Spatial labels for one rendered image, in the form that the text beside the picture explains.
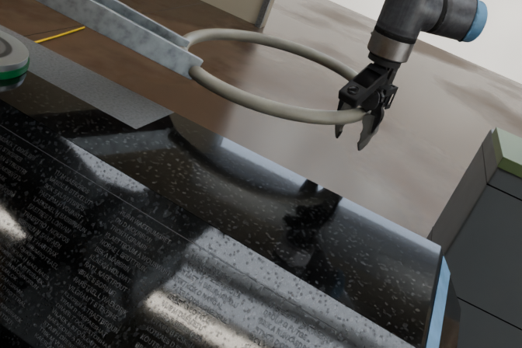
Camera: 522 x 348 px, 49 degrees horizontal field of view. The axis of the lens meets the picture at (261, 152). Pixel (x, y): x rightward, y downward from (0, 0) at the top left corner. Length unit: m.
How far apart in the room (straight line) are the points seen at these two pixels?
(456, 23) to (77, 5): 0.74
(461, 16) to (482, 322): 1.03
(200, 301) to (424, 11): 0.71
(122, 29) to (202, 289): 0.55
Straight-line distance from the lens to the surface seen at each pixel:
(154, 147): 1.06
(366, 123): 1.27
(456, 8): 1.25
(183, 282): 0.88
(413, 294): 0.98
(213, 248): 0.89
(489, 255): 1.84
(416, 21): 1.21
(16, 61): 1.19
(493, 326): 1.96
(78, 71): 1.29
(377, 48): 1.22
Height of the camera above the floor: 1.31
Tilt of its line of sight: 24 degrees down
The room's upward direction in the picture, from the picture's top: 22 degrees clockwise
